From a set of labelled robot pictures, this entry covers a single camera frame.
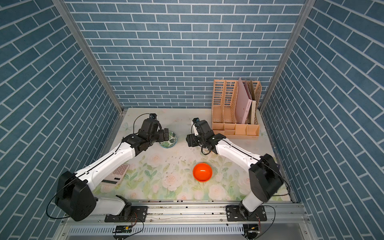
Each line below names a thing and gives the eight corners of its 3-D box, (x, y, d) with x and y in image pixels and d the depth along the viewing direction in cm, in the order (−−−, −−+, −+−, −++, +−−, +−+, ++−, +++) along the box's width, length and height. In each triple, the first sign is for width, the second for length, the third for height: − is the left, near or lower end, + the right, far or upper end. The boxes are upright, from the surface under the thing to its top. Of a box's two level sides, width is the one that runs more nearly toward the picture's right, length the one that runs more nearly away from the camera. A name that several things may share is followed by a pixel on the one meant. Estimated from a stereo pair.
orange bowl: (192, 183, 86) (192, 180, 82) (193, 166, 92) (193, 163, 89) (212, 183, 86) (212, 180, 82) (211, 166, 92) (211, 163, 89)
